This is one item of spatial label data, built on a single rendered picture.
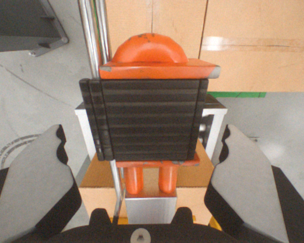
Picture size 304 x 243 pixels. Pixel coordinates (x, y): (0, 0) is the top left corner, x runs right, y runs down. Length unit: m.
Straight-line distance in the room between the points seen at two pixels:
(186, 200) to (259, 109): 1.36
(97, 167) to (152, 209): 0.32
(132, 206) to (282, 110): 1.76
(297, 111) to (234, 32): 1.38
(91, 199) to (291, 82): 0.96
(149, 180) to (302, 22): 0.83
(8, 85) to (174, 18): 1.45
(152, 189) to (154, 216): 0.04
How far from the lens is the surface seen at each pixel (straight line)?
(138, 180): 0.17
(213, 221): 1.21
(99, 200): 0.48
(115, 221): 0.24
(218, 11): 0.70
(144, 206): 0.20
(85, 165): 1.23
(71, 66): 1.34
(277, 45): 0.84
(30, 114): 1.73
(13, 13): 1.09
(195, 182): 0.45
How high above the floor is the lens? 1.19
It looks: 60 degrees down
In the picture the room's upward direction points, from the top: 177 degrees clockwise
